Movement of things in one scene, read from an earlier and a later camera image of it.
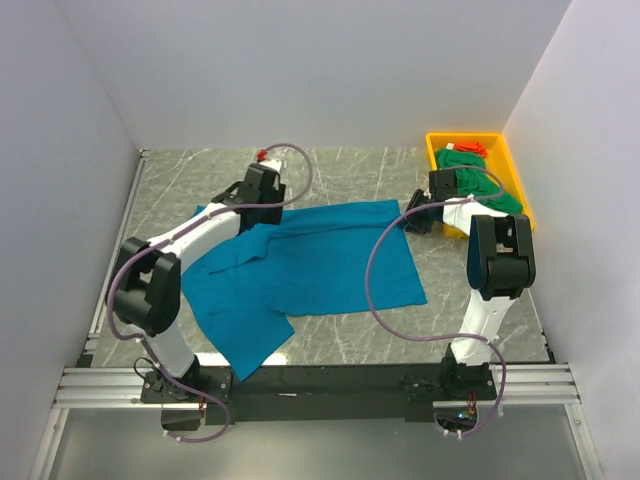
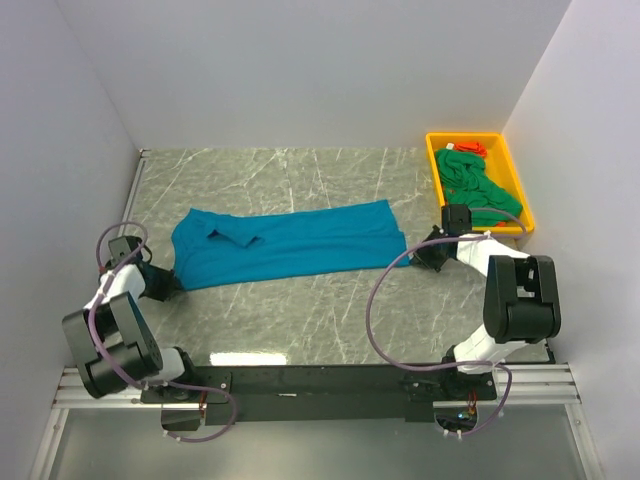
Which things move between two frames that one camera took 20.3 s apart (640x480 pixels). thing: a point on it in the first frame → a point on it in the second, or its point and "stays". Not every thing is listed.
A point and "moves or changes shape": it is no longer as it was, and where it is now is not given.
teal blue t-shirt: x=319 y=260 moves or changes shape
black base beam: x=345 y=393 stays
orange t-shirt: x=473 y=147 stays
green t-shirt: x=477 y=182 stays
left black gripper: x=274 y=216 → x=167 y=287
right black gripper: x=416 y=225 → x=423 y=254
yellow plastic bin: x=499 y=161 stays
